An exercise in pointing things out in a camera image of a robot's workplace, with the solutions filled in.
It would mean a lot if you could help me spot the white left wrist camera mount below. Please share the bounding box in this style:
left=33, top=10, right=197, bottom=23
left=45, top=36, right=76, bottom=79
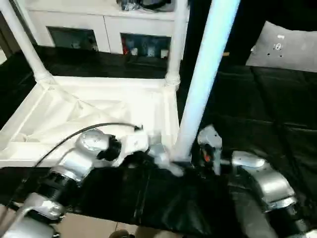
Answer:
left=113, top=131, right=151, bottom=167

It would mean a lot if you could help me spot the grey printed cushion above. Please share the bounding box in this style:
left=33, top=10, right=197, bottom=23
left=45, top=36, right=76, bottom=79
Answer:
left=245, top=21, right=317, bottom=72

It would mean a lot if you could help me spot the white cabinet with glass doors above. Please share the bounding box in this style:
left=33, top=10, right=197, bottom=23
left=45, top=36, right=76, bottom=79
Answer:
left=24, top=0, right=183, bottom=59

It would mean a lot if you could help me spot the dark brown shoe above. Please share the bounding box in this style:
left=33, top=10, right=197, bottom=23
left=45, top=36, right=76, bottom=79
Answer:
left=111, top=229, right=136, bottom=238

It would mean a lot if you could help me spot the white plastic table leg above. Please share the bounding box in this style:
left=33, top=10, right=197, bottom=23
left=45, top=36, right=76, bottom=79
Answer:
left=174, top=0, right=241, bottom=162
left=165, top=0, right=190, bottom=86
left=0, top=0, right=54, bottom=84

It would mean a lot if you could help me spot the metal parts clutter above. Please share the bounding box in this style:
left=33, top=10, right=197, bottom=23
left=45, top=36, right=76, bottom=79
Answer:
left=117, top=0, right=142, bottom=11

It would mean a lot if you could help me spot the black sofa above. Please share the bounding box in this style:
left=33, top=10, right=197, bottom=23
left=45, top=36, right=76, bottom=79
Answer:
left=184, top=0, right=317, bottom=66

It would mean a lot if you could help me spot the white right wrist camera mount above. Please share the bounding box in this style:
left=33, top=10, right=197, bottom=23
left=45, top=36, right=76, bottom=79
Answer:
left=198, top=125, right=222, bottom=176

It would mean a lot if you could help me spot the black work mat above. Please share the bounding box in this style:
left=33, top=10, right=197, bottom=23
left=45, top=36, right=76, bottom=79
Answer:
left=0, top=44, right=317, bottom=238

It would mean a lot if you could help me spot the grey helmet with black strap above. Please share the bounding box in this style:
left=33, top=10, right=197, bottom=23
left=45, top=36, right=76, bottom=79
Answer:
left=141, top=0, right=178, bottom=10

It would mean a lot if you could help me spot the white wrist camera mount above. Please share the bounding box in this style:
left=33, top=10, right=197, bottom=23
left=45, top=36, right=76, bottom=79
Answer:
left=113, top=131, right=151, bottom=167
left=198, top=125, right=222, bottom=176

